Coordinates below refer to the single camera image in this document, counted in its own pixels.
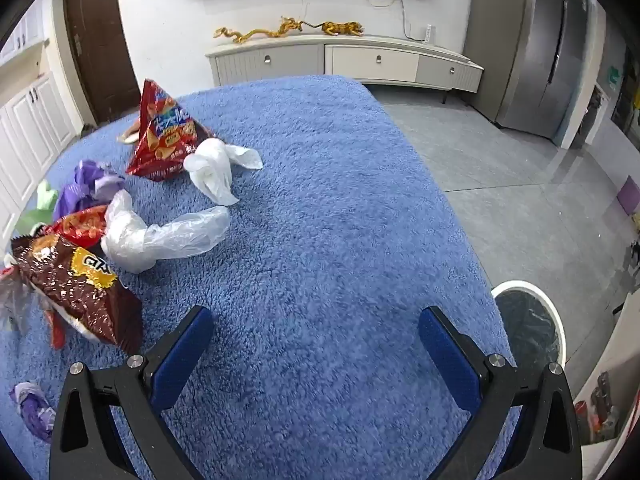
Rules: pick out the purple box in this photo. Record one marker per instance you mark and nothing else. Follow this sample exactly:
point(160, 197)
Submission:
point(630, 197)

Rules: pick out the clear crinkled wrapper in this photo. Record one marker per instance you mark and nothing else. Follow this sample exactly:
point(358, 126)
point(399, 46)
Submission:
point(15, 305)

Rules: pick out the beige wrapper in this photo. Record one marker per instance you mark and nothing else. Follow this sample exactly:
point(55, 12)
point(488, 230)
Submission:
point(129, 136)

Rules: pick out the orange-red snack bag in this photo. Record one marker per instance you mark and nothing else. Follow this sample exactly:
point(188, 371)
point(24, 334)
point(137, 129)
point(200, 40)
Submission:
point(80, 225)

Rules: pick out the white power strip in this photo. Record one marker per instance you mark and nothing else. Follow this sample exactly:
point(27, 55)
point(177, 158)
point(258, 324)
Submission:
point(429, 33)

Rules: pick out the grey refrigerator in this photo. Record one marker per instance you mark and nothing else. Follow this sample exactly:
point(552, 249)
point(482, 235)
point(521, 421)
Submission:
point(545, 50)

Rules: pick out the white storage box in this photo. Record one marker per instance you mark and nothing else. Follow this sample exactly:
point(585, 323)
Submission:
point(615, 355)

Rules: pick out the white plastic bag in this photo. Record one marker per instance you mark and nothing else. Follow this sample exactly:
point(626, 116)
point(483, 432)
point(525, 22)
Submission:
point(212, 170)

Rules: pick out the red white snack wrapper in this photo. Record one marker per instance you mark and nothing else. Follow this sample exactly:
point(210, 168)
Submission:
point(59, 332)

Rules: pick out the tall red chip bag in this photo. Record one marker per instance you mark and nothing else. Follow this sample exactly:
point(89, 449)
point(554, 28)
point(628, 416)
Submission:
point(160, 145)

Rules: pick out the brown snack bag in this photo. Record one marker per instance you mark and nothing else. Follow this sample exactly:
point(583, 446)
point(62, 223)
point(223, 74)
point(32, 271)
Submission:
point(85, 295)

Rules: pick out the golden dragon figurine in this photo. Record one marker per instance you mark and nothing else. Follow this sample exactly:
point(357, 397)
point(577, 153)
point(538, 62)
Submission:
point(250, 36)

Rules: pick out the golden tiger figurine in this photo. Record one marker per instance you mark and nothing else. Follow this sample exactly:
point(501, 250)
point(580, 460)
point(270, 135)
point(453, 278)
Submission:
point(342, 27)

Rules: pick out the white television cabinet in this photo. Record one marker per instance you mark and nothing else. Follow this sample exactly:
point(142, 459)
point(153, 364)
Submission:
point(370, 62)

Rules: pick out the dark brown door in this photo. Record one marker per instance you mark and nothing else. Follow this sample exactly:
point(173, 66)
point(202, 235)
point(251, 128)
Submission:
point(100, 50)

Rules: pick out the white trash bin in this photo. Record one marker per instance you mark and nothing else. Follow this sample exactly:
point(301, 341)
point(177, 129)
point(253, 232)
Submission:
point(530, 320)

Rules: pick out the green plastic bag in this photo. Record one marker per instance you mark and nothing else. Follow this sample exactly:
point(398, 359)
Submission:
point(45, 200)

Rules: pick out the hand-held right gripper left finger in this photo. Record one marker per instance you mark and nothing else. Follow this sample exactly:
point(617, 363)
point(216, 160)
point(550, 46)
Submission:
point(180, 360)

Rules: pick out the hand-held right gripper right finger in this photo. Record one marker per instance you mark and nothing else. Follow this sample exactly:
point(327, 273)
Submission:
point(445, 360)

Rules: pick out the large purple plastic bag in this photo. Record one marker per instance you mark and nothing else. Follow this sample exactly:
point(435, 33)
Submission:
point(80, 190)

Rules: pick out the blue fluffy blanket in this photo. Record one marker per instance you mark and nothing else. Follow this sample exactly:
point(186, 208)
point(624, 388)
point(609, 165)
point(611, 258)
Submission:
point(310, 210)

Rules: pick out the small purple bag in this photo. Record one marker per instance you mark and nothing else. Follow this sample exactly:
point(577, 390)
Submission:
point(32, 405)

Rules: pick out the white panelled cabinets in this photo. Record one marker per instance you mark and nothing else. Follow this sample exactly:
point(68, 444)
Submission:
point(35, 110)

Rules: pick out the clear plastic bag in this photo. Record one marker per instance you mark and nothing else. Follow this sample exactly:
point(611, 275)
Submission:
point(165, 242)

